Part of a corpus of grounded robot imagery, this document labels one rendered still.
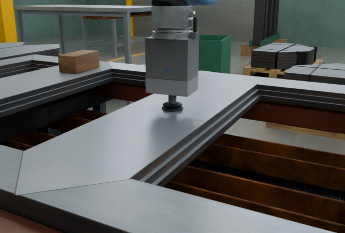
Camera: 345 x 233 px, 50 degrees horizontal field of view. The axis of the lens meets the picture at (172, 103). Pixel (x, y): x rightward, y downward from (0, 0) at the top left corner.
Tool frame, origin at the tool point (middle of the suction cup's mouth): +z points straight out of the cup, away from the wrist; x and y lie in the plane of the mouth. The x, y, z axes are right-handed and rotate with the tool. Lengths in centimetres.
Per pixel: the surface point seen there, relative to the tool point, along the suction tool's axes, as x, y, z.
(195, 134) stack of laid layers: 9.8, -8.0, -0.4
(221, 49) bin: -344, 80, 36
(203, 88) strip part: -17.7, -0.7, -1.3
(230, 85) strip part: -23.2, -6.1, -1.3
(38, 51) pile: -51, 77, -1
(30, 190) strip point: 35.5, 3.0, -1.2
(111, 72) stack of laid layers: -31.2, 32.4, -0.1
